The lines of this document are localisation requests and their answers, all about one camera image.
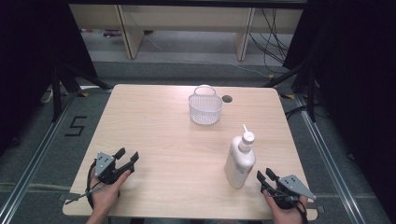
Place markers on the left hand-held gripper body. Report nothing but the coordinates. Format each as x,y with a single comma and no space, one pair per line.
104,165

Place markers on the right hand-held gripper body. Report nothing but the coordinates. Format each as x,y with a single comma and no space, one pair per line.
294,186

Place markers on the white pump bottle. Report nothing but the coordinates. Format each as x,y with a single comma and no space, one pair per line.
239,161

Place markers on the person's right hand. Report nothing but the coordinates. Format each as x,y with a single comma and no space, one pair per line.
286,216

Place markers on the person's left hand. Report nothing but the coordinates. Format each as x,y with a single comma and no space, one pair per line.
106,196

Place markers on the black metal stand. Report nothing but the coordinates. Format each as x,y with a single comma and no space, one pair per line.
311,93
56,93

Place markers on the white mesh basket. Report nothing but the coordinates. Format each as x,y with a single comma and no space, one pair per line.
205,109

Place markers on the round dark table grommet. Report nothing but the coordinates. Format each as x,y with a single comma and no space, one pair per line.
227,99

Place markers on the small dark object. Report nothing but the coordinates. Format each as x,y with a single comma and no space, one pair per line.
112,33

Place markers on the beige office desk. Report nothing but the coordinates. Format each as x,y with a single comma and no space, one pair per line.
186,18

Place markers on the aluminium floor rail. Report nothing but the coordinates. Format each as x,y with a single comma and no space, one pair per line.
32,161
330,161

